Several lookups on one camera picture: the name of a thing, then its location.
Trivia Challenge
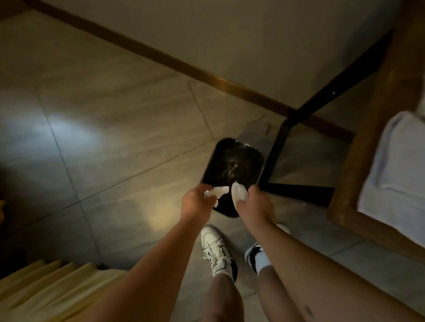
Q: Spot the person's left hand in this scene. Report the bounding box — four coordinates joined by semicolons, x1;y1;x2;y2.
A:
181;183;220;227

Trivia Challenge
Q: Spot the person's right hand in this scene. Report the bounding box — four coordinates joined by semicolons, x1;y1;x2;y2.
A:
235;184;276;230

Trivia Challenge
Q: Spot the small white scrap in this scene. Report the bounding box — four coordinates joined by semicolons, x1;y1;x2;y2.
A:
231;180;249;213

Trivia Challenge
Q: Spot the white tissue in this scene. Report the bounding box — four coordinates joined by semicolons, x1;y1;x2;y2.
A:
203;185;230;208

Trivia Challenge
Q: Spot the black trash bin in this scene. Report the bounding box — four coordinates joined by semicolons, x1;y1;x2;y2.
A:
200;138;265;219

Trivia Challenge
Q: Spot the white wiping cloth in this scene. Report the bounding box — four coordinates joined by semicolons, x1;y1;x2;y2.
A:
357;111;425;248

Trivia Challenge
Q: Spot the person's left forearm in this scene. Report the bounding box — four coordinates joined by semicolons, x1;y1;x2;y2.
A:
76;215;208;322

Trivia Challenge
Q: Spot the person's right forearm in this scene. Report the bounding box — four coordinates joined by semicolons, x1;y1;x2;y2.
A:
255;218;425;322

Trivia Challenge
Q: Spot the person's right white shoe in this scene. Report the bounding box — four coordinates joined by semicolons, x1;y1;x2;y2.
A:
244;222;291;273

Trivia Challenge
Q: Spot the person's white shoe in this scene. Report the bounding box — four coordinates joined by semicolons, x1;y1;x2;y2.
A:
201;225;238;283
244;222;291;273

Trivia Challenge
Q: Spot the person's left white shoe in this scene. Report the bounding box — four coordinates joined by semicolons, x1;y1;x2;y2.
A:
201;225;238;283

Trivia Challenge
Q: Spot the person's right leg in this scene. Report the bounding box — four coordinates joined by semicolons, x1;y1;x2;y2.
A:
257;265;306;322

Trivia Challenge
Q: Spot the white sock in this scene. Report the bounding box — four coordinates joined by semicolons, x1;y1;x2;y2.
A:
212;269;234;282
255;251;273;276

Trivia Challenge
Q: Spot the yellow pleated fabric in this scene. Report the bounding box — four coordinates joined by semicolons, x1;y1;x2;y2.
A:
0;260;128;322

